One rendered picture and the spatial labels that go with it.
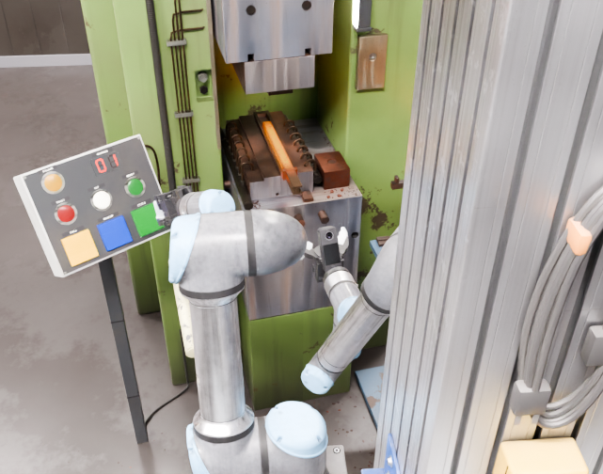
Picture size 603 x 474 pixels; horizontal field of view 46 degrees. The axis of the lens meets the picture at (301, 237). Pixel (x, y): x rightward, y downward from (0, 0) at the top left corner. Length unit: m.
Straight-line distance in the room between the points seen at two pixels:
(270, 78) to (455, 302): 1.40
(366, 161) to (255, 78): 0.58
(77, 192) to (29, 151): 2.65
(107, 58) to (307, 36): 0.83
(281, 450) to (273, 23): 1.11
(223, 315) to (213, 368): 0.10
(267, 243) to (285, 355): 1.43
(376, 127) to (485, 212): 1.74
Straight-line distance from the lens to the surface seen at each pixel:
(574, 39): 0.58
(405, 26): 2.25
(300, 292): 2.39
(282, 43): 1.99
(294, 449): 1.37
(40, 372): 3.07
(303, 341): 2.56
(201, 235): 1.18
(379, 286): 1.41
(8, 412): 2.97
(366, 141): 2.37
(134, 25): 2.06
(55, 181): 1.92
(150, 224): 1.99
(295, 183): 2.09
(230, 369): 1.30
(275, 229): 1.19
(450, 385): 0.78
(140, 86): 2.13
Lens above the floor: 2.13
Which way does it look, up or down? 37 degrees down
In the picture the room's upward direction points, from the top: straight up
